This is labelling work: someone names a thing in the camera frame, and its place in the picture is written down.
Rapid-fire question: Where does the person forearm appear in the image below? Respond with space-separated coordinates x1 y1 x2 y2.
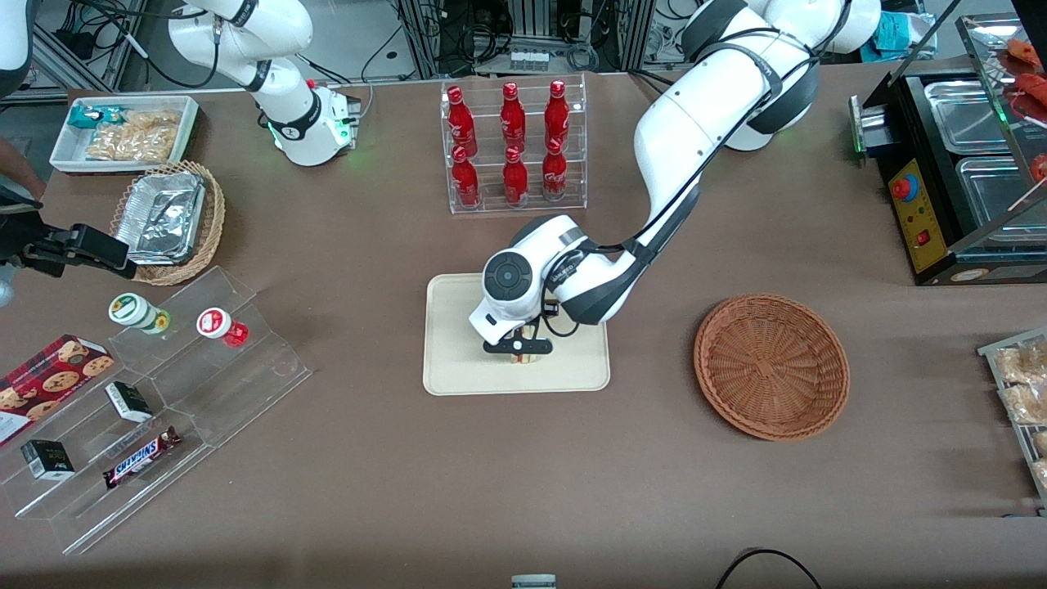
0 137 47 205

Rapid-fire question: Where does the aluminium foil tray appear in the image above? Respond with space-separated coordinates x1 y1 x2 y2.
115 172 207 265

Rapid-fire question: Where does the beige plastic tray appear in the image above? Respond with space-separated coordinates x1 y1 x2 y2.
422 272 612 397

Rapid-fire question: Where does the light wicker basket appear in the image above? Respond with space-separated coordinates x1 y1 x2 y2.
110 160 227 287

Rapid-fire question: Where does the round brown wicker basket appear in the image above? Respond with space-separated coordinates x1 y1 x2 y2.
693 294 852 443

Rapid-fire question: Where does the tray of pastries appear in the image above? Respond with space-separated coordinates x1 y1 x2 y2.
977 327 1047 516

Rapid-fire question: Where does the green lid yogurt bottle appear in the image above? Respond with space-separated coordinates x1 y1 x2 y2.
108 292 172 335

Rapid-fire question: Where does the red lid yogurt bottle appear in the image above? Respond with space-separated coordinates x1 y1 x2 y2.
196 307 250 348

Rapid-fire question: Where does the clear bag of crackers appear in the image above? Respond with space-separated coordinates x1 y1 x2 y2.
123 109 182 133
86 124 177 163

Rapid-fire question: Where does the white rectangular snack bin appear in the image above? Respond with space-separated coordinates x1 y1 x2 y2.
49 95 201 175

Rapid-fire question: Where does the red cookie box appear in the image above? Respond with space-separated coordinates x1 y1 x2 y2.
0 334 115 447

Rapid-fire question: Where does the small black box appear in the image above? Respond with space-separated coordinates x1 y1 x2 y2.
20 439 76 481
105 381 154 424

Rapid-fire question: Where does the teal snack packet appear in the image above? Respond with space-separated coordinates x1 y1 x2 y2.
67 105 124 130

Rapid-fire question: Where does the clear acrylic tiered stand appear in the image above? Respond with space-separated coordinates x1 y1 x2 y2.
0 265 313 557

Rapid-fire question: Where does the red cola bottle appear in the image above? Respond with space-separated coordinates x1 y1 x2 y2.
447 85 479 156
500 82 527 153
541 139 568 202
545 79 570 151
502 146 529 205
451 146 481 207

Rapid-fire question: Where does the Snickers chocolate bar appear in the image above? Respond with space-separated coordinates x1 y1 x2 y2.
102 426 182 490

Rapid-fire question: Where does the clear acrylic bottle rack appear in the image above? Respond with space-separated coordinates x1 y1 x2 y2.
440 74 588 215

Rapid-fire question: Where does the black food warmer machine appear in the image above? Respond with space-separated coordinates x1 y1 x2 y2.
849 12 1047 287

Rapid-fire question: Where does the teal cloth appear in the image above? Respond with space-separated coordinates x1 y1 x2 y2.
861 11 937 62

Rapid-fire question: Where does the steel food pan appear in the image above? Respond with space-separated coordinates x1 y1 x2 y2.
955 155 1047 228
924 79 1013 155

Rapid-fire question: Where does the bagged bread roll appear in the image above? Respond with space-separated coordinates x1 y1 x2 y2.
1000 383 1047 426
992 339 1047 385

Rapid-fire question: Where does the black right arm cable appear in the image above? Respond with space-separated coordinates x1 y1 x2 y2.
72 0 223 89

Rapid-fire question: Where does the black floor cable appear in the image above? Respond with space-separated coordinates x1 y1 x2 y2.
716 548 823 589

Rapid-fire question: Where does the aluminium frame rack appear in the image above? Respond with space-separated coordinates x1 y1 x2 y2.
397 0 659 79

